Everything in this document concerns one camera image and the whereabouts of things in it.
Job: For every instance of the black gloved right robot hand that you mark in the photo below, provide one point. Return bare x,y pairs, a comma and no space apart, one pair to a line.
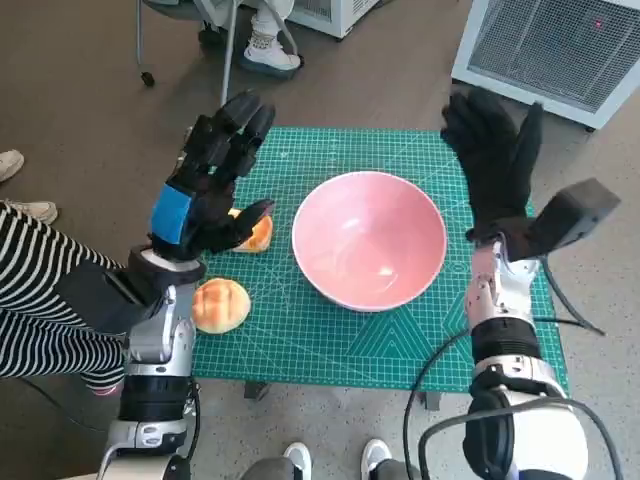
495,170

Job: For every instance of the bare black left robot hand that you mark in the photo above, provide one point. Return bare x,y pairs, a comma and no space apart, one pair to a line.
210,190

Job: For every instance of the long striped toy bread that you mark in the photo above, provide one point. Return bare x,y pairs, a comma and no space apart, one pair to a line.
260,237

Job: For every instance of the round toy bread bun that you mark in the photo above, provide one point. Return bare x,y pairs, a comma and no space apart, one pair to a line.
222,305

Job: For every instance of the pink bowl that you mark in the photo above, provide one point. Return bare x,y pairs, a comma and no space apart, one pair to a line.
370,240

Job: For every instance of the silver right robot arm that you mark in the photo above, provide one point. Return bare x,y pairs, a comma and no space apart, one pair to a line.
500,295

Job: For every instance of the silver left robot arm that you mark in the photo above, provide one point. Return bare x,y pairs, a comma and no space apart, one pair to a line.
155,340

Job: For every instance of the grey office chair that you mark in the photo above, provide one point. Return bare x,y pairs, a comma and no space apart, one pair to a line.
227,70

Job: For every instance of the white cabinet with mesh grille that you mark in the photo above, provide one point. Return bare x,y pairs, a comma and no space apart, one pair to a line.
550,50

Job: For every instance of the person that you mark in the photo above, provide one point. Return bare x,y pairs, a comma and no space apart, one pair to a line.
298,455
40,300
267,55
35,210

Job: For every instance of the green cutting mat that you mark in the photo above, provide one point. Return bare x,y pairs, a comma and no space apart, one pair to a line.
325,345

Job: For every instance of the white glass-front cabinet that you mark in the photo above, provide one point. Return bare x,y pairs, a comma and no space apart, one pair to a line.
345,15

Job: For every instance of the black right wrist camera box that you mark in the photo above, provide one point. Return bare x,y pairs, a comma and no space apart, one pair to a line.
575,215

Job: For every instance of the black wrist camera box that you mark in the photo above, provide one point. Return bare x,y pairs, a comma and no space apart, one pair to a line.
575,215
110,300

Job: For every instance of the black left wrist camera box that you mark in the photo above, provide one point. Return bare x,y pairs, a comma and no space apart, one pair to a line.
110,300

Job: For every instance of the metal table bracket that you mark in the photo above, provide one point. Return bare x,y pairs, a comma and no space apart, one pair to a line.
434,401
256,391

